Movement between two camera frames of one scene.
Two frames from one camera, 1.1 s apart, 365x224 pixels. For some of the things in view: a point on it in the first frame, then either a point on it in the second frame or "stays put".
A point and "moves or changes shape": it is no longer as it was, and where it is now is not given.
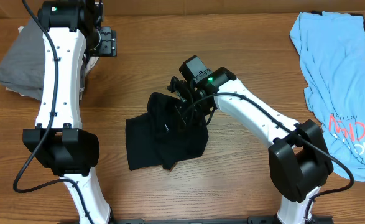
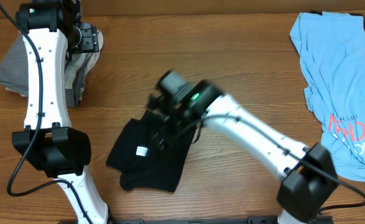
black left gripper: x=109 y=46 -> x=91 y=42
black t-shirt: x=160 y=137 moves or changes shape
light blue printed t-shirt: x=339 y=89 stays put
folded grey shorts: x=22 y=68 stays put
